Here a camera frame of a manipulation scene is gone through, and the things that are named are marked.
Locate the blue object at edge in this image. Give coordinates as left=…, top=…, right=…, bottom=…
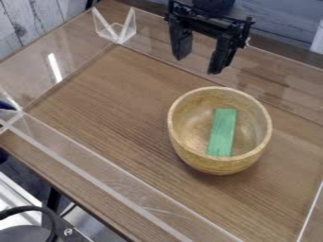
left=0, top=100, right=16, bottom=111

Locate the green rectangular block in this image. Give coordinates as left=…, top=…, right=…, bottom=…
left=207, top=109, right=238, bottom=157

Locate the brown wooden bowl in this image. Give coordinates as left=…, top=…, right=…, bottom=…
left=168, top=87, right=272, bottom=175

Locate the clear acrylic corner bracket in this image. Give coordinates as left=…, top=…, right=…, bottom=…
left=91, top=8, right=136, bottom=44

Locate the black cable loop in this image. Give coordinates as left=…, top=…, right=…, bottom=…
left=0, top=205, right=59, bottom=242

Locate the clear acrylic tray wall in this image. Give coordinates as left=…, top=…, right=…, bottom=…
left=0, top=1, right=323, bottom=242

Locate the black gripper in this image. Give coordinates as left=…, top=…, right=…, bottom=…
left=166, top=0, right=255, bottom=75

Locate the black metal table leg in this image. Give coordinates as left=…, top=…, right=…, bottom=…
left=47, top=188, right=62, bottom=213

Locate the metal bracket with screw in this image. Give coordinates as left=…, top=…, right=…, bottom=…
left=55, top=216, right=94, bottom=242

